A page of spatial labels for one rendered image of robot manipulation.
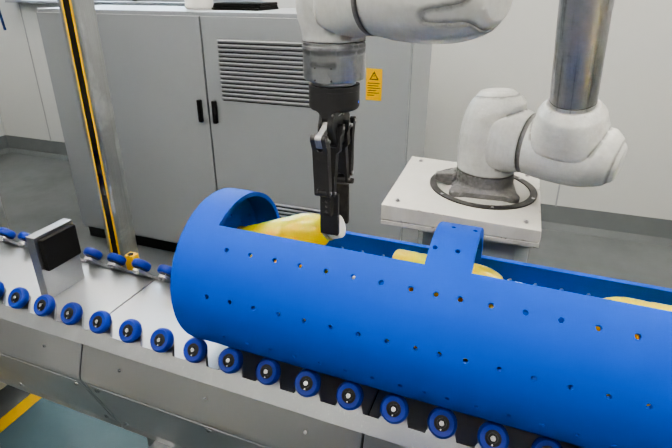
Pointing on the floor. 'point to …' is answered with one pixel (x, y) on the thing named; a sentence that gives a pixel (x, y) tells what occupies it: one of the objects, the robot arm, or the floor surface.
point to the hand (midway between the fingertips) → (335, 208)
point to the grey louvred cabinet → (232, 115)
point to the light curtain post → (93, 93)
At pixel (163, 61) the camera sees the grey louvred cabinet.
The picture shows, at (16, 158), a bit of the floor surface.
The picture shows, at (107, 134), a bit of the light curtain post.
